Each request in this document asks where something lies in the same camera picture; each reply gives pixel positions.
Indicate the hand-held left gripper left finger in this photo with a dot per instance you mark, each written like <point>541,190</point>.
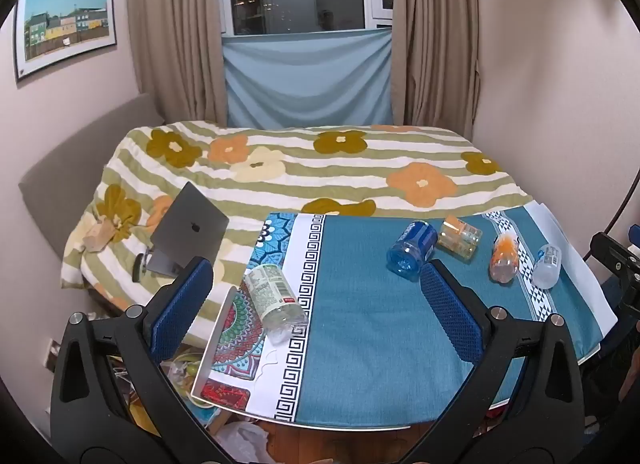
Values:
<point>181,306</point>

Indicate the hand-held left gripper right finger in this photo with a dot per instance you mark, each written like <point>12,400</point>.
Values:
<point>452,316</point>

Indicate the clear cup with orange label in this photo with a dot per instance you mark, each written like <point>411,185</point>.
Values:
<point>460,239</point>

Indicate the small black object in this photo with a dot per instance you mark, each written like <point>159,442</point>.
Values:
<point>140,266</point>

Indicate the grey laptop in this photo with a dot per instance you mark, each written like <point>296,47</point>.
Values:
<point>187,239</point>

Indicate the orange plastic bottle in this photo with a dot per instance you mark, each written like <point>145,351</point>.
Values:
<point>504,259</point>

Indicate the blue plastic bottle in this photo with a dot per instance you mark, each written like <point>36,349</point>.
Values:
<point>412,246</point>

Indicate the blue patterned tablecloth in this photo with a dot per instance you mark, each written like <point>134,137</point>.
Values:
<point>370,324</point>

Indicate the clear bottle, white label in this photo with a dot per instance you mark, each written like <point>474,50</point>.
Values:
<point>272,296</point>

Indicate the white plastic bag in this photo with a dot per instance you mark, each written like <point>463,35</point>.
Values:
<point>245,444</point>

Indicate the flowered striped blanket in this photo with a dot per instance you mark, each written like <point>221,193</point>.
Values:
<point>300,179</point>

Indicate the black stand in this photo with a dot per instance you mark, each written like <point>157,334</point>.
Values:
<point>617,256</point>

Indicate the light blue window cloth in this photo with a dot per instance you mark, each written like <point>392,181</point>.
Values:
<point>307,79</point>

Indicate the beige curtain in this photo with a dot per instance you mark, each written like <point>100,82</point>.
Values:
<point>175,34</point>
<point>435,39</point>

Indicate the wall socket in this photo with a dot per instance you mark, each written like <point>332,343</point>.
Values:
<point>52,355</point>

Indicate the framed wall poster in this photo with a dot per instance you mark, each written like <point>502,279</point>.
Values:
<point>65,24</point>

